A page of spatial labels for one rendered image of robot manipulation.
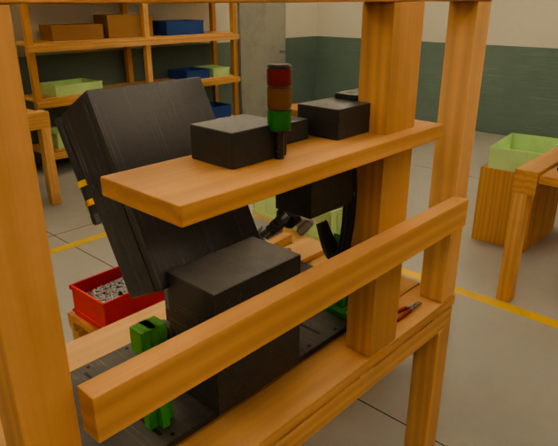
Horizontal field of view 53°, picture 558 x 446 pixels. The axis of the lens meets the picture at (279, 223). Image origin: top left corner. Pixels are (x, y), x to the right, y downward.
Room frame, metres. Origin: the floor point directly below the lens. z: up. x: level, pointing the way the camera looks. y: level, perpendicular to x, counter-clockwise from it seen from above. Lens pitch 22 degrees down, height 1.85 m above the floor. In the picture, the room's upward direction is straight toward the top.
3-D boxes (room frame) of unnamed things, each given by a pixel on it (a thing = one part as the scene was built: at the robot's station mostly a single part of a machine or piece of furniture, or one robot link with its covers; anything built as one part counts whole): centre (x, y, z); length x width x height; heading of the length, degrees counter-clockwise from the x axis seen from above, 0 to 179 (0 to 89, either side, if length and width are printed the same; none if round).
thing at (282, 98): (1.17, 0.00, 1.67); 0.05 x 0.05 x 0.05
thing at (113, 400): (1.21, -0.13, 1.23); 1.30 x 0.05 x 0.09; 137
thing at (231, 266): (1.29, 0.11, 1.07); 0.30 x 0.18 x 0.34; 137
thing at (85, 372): (1.46, 0.14, 0.89); 1.10 x 0.42 x 0.02; 137
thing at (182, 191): (1.28, -0.05, 1.52); 0.90 x 0.25 x 0.04; 137
